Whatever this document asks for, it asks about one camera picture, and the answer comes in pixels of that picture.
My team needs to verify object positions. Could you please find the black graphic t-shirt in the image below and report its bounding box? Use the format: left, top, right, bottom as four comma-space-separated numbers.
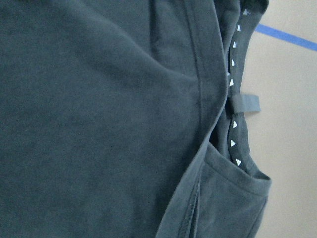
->
0, 0, 271, 238

